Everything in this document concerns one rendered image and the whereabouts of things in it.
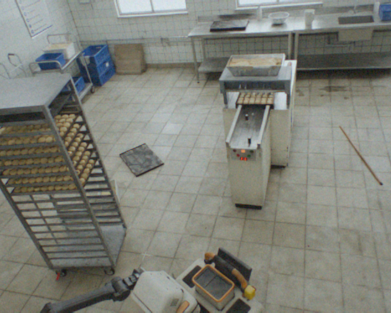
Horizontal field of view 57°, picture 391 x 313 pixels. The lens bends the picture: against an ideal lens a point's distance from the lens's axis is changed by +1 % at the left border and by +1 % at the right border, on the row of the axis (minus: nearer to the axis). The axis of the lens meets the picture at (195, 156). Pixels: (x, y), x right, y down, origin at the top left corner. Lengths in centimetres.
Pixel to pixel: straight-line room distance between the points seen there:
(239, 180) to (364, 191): 137
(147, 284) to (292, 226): 218
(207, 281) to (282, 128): 220
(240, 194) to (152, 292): 212
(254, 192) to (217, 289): 165
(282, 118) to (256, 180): 78
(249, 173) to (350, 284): 128
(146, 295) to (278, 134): 267
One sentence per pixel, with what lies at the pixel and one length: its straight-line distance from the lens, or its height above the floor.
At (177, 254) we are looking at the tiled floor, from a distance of 358.
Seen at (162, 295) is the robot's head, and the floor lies 132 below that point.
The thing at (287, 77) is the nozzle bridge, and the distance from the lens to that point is 373.
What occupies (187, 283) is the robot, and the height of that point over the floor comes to 81.
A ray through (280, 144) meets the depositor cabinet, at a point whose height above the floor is 39.
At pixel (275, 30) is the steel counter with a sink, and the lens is 605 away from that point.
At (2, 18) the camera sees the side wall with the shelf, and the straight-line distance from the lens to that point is 662.
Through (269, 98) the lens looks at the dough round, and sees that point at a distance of 391.
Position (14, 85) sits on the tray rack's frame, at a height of 182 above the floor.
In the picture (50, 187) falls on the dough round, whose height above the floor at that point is 106.
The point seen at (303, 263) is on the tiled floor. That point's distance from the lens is 346.
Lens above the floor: 277
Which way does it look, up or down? 36 degrees down
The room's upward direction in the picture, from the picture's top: 10 degrees counter-clockwise
